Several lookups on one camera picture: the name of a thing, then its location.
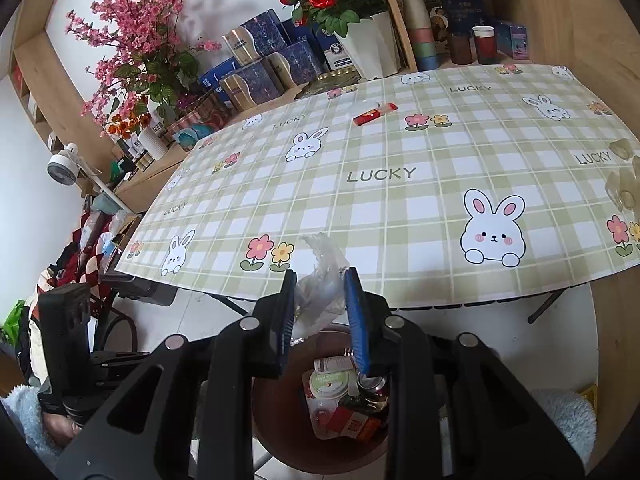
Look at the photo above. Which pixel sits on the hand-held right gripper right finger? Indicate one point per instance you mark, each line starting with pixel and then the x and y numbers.
pixel 357 325

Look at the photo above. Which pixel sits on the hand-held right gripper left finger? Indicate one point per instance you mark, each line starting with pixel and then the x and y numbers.
pixel 286 330

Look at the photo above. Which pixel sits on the clear plastic wrap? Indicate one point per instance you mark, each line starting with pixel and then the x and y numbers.
pixel 322 285

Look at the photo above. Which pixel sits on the crushed red soda can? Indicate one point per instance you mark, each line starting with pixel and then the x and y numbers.
pixel 372 384

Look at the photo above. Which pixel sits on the green white paper tub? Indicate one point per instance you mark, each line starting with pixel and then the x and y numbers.
pixel 329 384

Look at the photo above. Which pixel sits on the maroon plastic waste bin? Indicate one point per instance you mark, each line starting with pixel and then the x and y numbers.
pixel 280 425

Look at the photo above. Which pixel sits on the red white cigarette box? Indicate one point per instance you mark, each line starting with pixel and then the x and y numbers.
pixel 352 424

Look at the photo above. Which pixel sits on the small red pack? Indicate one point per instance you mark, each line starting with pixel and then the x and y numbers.
pixel 375 114

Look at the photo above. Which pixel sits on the person's left forearm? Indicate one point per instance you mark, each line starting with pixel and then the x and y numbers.
pixel 22 420

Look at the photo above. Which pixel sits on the person's left hand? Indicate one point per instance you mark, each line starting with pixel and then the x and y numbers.
pixel 60 427

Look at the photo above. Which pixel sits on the green plastic bag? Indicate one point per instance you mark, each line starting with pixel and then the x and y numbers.
pixel 12 320

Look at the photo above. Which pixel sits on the red white checked blanket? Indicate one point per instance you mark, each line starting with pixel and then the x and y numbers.
pixel 80 260

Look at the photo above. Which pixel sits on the black stool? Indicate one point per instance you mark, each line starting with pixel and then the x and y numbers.
pixel 140 287

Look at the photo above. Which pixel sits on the checked rabbit print tablecloth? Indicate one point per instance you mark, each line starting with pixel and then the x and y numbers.
pixel 400 200

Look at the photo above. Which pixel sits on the white desk fan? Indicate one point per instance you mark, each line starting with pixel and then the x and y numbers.
pixel 62 165

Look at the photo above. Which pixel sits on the black table leg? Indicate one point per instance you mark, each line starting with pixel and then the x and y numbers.
pixel 547 307

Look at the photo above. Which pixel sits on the white cylindrical vase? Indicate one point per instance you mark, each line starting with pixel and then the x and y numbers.
pixel 152 144

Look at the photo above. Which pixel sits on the orange artificial flowers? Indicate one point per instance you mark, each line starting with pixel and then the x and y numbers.
pixel 127 126

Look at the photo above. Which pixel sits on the ornate green gold tray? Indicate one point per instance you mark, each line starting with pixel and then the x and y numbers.
pixel 327 85

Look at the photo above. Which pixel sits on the gold blue gift box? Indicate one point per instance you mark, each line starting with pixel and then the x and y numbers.
pixel 257 37
pixel 297 62
pixel 250 85

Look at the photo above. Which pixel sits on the purple artificial flowers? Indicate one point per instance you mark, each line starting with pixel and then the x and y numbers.
pixel 186 101

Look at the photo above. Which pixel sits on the long blue tissue box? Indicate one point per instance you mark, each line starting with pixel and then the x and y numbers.
pixel 217 75

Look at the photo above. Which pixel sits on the blue white round-logo box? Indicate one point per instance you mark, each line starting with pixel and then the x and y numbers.
pixel 335 52

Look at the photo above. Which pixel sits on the white faceted flower pot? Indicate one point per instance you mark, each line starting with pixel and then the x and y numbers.
pixel 370 47

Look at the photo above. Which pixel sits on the brown translucent cup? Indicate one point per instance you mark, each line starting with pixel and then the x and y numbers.
pixel 459 49

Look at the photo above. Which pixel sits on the stack of pastel cups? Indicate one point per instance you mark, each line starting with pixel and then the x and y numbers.
pixel 420 35

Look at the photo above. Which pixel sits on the dark blue red-label box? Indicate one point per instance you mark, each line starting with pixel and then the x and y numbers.
pixel 295 32

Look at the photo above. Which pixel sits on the pink blossom flower arrangement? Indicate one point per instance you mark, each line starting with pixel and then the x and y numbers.
pixel 145 35

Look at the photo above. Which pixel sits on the red white-rim paper cup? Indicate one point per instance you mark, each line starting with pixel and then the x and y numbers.
pixel 484 46

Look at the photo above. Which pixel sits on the small blue carton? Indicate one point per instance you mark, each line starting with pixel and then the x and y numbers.
pixel 514 40

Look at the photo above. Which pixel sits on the dark blue picture box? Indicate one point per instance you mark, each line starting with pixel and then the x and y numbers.
pixel 462 10

